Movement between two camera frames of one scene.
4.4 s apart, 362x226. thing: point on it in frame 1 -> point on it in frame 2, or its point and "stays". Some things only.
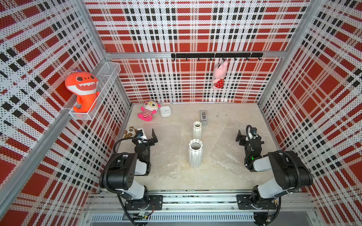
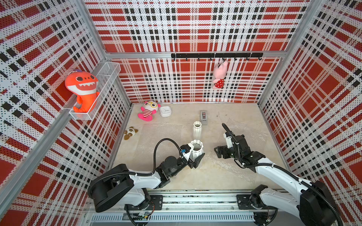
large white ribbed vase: [195, 151] stays
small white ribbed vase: [197, 130] stays
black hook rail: [223, 55] stays
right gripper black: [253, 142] -> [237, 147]
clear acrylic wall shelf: [106, 77] stays
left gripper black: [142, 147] -> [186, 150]
